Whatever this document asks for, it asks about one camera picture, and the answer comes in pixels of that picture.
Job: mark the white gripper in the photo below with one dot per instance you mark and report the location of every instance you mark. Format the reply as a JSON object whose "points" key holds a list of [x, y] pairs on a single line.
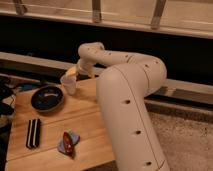
{"points": [[85, 68]]}

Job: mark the white ceramic cup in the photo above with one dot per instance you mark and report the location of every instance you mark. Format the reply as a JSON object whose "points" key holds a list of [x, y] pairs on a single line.
{"points": [[69, 83]]}

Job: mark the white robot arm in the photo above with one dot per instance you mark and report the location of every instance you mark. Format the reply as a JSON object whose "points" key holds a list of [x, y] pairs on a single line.
{"points": [[120, 90]]}

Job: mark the dark ceramic bowl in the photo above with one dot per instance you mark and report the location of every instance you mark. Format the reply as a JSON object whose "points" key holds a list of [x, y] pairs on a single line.
{"points": [[47, 98]]}

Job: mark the wooden board table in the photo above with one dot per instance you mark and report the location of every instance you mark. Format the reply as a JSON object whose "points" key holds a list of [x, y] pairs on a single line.
{"points": [[78, 113]]}

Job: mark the dark clutter at left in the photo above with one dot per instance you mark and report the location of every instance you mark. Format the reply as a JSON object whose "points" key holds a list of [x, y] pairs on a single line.
{"points": [[7, 100]]}

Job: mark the red toy on blue cloth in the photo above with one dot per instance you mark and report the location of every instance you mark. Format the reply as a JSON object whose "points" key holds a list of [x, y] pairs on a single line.
{"points": [[67, 145]]}

